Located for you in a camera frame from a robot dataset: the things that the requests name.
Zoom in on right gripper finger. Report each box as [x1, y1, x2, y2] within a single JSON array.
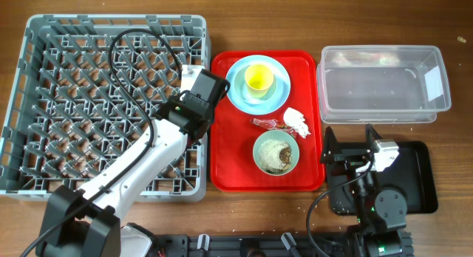
[[365, 123, 381, 143], [320, 126, 337, 163]]

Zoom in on yellow plastic cup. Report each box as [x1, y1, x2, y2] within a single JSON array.
[[245, 64, 274, 98]]

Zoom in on green bowl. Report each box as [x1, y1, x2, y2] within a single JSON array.
[[253, 130, 300, 177]]

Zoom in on rice and food scraps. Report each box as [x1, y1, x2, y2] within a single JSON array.
[[259, 140, 292, 174]]

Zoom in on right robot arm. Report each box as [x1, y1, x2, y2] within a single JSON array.
[[321, 124, 407, 256]]

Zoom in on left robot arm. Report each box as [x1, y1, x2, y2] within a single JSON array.
[[23, 69, 231, 256]]

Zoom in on black waste tray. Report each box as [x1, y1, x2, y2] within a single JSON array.
[[326, 141, 438, 216]]

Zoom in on grey dishwasher rack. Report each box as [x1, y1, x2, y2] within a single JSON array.
[[1, 15, 211, 201]]

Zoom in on light blue bowl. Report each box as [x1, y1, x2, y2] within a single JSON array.
[[235, 65, 277, 105]]

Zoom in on crumpled white tissue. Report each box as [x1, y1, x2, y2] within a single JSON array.
[[283, 107, 310, 139]]

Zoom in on clear plastic bin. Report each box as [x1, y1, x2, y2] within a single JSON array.
[[317, 45, 452, 124]]

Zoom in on light blue plate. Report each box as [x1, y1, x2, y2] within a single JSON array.
[[226, 55, 291, 115]]

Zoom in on red plastic tray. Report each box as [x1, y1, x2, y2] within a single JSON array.
[[210, 50, 326, 192]]

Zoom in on red candy wrapper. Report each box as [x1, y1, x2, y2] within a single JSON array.
[[250, 118, 296, 135]]

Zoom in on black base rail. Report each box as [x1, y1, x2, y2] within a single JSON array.
[[147, 231, 413, 257]]

